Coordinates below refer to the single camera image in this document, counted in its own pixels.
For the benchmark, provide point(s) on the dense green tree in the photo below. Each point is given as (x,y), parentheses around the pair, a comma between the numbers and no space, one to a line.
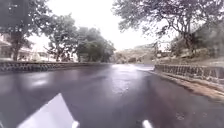
(95,46)

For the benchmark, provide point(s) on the large dark tree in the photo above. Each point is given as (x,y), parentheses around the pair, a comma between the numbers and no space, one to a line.
(16,23)

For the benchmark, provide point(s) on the distant hillside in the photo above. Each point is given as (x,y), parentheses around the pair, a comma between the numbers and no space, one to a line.
(136,53)

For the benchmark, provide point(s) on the dark asphalt road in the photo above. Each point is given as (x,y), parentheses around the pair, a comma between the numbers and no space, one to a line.
(110,96)

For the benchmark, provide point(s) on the long low stone wall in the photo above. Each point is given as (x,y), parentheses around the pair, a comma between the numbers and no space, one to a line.
(40,67)

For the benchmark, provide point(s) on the stone wall with verge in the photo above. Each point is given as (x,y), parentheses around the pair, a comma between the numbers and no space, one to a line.
(196,72)

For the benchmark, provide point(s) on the pale low building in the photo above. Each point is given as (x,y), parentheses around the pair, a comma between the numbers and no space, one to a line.
(30,51)

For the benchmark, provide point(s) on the overgrown slope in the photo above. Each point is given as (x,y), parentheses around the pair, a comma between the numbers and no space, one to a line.
(206,43)

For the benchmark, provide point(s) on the tall green tree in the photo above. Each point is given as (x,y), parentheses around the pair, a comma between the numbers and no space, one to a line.
(63,33)

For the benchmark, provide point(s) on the pale dirt verge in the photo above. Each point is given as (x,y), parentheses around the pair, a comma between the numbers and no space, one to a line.
(200,88)

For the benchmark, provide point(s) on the robot's own part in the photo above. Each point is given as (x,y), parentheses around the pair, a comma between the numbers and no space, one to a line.
(75,124)
(147,124)

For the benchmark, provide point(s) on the spreading overhanging tree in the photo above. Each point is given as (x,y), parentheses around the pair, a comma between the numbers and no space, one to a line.
(173,13)

